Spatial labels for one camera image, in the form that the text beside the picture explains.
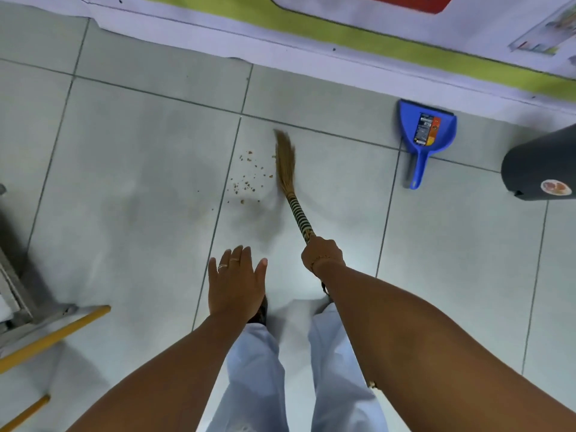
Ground person's left hand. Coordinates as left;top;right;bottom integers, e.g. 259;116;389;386
208;245;268;322

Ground person's right hand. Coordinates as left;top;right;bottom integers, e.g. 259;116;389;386
301;236;347;277

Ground straw hand broom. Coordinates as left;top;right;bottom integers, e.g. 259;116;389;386
274;129;331;297

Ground person's right forearm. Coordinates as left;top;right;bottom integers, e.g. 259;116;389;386
313;260;576;432

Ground person's left forearm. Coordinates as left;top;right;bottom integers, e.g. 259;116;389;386
67;310;254;432

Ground dark shoe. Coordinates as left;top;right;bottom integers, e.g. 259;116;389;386
247;295;269;325

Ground brown crumbs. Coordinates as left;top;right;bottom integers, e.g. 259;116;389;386
225;150;276;206

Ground light blue trousers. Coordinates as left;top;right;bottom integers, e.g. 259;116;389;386
205;299;390;432

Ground blue plastic dustpan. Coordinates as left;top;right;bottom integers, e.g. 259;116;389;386
398;99;458;190

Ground yellow bar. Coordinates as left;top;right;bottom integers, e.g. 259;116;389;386
0;305;112;375
0;394;51;432

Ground black trash bin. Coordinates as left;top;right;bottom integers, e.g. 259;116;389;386
501;123;576;202

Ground gold bracelet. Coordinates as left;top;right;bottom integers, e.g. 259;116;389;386
310;255;346;276

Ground white and green wall banner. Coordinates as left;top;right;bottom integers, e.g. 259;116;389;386
81;0;576;104

